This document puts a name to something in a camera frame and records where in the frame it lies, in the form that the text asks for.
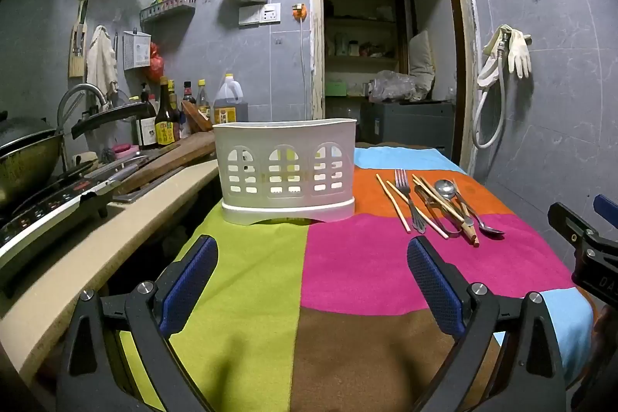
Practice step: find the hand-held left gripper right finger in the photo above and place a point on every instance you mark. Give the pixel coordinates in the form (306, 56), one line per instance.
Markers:
(434, 281)

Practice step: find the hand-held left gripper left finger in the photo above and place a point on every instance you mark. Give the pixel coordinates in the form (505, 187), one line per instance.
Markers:
(188, 281)

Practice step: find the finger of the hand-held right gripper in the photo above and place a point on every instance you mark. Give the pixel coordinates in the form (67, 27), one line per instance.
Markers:
(567, 223)
(607, 203)

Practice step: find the metal slotted spatula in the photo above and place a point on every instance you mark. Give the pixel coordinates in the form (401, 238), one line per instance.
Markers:
(437, 219)

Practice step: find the metal spoon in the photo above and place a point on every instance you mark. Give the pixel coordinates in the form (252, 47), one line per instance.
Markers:
(445, 189)
(490, 229)

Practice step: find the metal fork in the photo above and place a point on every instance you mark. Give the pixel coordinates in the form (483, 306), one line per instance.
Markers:
(402, 182)

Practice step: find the white plastic utensil basket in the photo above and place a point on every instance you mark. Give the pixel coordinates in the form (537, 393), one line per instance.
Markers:
(285, 132)

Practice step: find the colourful patchwork tablecloth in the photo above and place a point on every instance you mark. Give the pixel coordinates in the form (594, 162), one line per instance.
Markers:
(357, 262)

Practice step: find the wooden cutting board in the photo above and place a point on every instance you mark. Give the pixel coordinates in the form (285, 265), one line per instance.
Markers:
(183, 149)

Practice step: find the pink soap dish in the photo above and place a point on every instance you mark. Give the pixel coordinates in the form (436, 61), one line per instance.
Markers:
(125, 148)

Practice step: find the dark bottle yellow label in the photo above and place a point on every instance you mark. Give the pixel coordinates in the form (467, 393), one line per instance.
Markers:
(165, 127)

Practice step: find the black cabinet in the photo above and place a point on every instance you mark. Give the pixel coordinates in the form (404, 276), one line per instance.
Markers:
(410, 127)

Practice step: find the dark bottle white label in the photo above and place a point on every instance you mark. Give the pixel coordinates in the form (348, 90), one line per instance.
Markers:
(146, 127)

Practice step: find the black induction cooker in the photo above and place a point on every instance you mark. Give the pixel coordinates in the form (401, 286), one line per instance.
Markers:
(38, 219)

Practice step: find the brown wooden block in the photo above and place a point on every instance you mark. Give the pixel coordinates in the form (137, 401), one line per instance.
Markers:
(195, 115)

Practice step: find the large brown liquid jug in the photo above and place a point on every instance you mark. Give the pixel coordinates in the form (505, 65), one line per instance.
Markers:
(231, 103)

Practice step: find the clear bottle yellow cap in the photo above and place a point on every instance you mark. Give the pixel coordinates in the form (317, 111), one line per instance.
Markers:
(203, 98)

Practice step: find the dark cap sauce bottle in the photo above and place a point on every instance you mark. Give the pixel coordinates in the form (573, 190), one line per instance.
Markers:
(188, 93)

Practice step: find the yellow cap sauce bottle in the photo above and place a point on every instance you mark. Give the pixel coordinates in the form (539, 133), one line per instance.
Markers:
(173, 89)

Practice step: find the clear plastic bag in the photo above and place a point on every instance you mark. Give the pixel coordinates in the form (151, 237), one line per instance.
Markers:
(396, 86)

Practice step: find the metal kitchen faucet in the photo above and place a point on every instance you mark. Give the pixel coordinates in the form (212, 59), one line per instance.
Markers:
(79, 91)

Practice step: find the red plastic bag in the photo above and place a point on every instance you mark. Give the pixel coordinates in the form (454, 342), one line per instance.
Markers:
(156, 64)

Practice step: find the beige pillow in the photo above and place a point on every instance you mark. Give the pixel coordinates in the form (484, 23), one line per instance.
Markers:
(421, 59)

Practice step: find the wooden shelf unit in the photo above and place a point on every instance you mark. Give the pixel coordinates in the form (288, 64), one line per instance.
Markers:
(362, 59)

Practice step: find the hanging beige towel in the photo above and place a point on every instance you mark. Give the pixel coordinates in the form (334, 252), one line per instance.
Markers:
(101, 59)

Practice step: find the bamboo knife holder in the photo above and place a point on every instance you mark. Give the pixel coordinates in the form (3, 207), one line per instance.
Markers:
(76, 55)

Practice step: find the grey perforated wall holder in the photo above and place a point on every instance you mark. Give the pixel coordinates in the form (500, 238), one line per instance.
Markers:
(136, 50)

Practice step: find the grey wall switch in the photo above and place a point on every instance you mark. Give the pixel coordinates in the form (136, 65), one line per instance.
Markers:
(250, 16)

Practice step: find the metal wall shelf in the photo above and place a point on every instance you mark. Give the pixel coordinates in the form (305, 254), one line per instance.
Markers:
(169, 5)

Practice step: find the orange wall hook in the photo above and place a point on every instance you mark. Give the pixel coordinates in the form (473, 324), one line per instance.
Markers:
(300, 10)

